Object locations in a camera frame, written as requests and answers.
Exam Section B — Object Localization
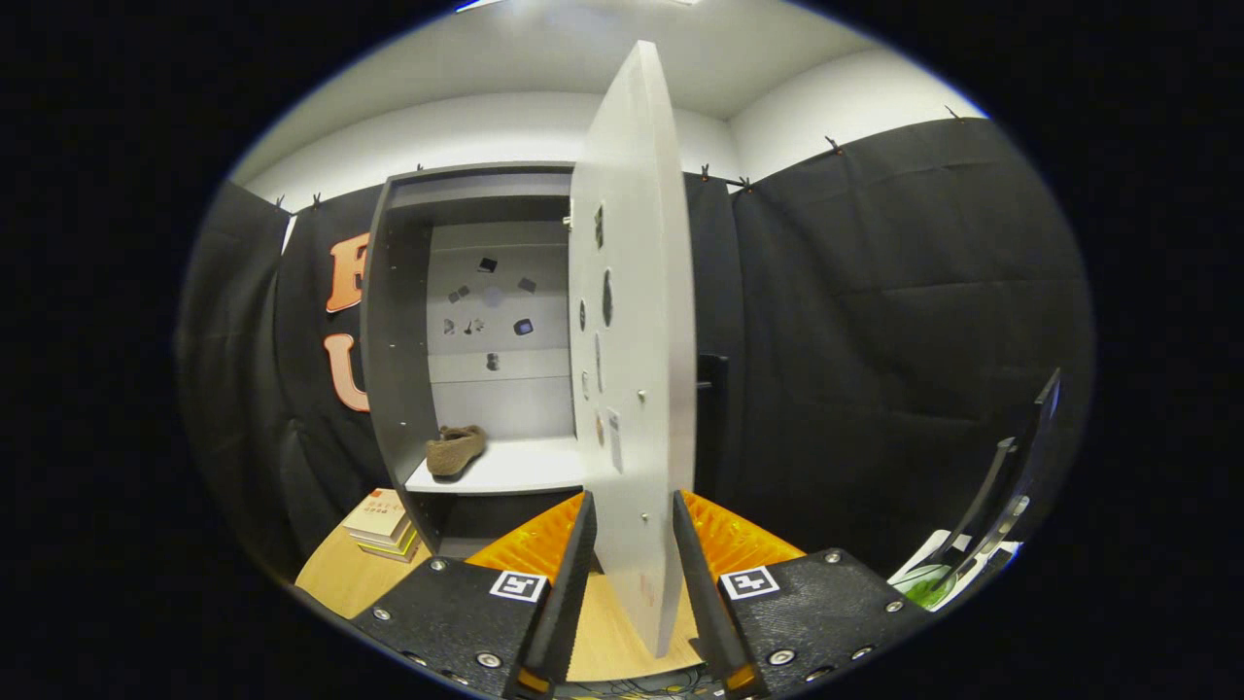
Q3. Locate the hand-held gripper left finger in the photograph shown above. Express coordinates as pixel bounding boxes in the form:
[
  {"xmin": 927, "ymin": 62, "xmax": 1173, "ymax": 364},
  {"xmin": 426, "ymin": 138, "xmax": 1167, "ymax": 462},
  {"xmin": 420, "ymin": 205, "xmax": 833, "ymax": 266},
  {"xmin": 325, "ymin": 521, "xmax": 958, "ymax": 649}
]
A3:
[{"xmin": 350, "ymin": 491, "xmax": 598, "ymax": 699}]

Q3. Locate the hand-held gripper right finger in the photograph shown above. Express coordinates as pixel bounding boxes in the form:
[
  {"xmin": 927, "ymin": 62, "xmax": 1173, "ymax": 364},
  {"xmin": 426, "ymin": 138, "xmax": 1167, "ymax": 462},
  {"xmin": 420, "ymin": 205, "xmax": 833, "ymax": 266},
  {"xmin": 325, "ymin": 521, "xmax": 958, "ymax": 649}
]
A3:
[{"xmin": 673, "ymin": 489, "xmax": 932, "ymax": 699}]

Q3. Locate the black door handle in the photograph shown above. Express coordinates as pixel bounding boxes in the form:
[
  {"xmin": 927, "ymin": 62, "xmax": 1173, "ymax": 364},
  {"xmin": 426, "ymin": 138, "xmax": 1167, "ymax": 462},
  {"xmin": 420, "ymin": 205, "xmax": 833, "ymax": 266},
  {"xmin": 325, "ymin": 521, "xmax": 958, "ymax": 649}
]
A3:
[{"xmin": 696, "ymin": 353, "xmax": 731, "ymax": 487}]

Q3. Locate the brown fuzzy shoe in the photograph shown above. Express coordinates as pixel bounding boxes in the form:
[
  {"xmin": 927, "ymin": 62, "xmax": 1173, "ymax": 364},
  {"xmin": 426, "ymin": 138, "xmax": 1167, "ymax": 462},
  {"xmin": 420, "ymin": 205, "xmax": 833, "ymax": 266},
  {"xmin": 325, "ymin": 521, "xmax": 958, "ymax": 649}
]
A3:
[{"xmin": 426, "ymin": 425, "xmax": 488, "ymax": 479}]

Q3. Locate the dark grey shoe cabinet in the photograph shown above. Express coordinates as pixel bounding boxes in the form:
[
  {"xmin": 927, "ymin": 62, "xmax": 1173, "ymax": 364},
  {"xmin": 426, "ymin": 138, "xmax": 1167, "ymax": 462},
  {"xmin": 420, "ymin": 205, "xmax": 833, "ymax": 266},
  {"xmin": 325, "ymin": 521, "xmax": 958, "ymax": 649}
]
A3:
[{"xmin": 360, "ymin": 160, "xmax": 584, "ymax": 560}]

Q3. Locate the white cabinet shelf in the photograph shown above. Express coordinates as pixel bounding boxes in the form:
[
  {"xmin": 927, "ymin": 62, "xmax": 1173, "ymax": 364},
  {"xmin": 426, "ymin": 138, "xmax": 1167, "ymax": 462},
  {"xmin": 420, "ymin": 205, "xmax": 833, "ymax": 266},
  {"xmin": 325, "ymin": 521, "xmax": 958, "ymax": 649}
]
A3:
[{"xmin": 405, "ymin": 435, "xmax": 589, "ymax": 497}]

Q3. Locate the yellow edged book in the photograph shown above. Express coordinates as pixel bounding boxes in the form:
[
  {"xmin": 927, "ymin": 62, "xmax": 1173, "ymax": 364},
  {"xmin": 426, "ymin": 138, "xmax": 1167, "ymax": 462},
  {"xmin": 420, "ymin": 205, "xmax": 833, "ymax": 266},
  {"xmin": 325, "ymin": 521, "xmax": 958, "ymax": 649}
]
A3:
[{"xmin": 358, "ymin": 530, "xmax": 424, "ymax": 564}]

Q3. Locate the beige book with orange corner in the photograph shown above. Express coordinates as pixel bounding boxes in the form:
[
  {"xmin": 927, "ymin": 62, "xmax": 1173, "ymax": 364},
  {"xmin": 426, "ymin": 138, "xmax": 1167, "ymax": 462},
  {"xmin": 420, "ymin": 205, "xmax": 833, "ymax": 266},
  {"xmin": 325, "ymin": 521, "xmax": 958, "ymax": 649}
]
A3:
[{"xmin": 342, "ymin": 489, "xmax": 409, "ymax": 543}]

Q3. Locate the green object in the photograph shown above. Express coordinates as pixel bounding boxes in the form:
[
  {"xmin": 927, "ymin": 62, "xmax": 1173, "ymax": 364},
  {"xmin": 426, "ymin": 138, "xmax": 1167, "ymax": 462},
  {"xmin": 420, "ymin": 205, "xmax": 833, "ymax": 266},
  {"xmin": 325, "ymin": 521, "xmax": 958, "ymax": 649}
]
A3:
[{"xmin": 896, "ymin": 564, "xmax": 958, "ymax": 611}]

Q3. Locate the white sheet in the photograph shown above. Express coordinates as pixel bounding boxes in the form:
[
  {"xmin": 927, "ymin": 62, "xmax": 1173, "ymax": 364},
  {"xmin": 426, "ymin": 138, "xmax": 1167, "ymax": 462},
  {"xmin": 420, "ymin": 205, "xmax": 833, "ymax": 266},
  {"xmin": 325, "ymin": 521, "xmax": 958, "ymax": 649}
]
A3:
[{"xmin": 889, "ymin": 528, "xmax": 1021, "ymax": 613}]

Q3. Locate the black backdrop cloth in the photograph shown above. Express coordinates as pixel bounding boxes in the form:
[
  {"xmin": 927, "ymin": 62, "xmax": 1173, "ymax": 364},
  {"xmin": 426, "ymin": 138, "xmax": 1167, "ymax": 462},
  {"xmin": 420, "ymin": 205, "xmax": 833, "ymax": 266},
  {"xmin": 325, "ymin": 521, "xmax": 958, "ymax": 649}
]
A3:
[{"xmin": 177, "ymin": 117, "xmax": 1097, "ymax": 584}]

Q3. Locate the black stand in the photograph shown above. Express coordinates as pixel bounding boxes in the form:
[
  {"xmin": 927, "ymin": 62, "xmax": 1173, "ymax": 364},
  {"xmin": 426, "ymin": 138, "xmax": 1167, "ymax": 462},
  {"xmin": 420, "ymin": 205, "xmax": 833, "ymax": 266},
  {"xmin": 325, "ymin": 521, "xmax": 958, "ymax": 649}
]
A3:
[{"xmin": 933, "ymin": 367, "xmax": 1062, "ymax": 594}]

